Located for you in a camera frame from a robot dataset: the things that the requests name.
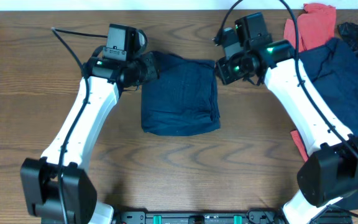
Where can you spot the navy garment pile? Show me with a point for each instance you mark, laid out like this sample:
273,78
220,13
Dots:
333,69

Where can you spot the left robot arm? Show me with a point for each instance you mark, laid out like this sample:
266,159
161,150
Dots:
57,187

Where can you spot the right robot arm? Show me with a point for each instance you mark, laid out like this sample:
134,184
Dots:
331,172

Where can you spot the navy blue shorts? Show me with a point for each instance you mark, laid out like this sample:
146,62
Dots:
183,101

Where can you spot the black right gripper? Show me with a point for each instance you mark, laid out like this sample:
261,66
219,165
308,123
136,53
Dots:
221,65

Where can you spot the red cloth garment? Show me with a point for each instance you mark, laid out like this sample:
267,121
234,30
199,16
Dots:
315,28

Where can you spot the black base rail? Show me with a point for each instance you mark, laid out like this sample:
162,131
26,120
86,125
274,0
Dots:
254,216

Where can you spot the black patterned garment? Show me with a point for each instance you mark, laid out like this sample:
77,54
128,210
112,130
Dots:
349,34

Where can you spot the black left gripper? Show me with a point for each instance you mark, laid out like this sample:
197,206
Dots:
150,66

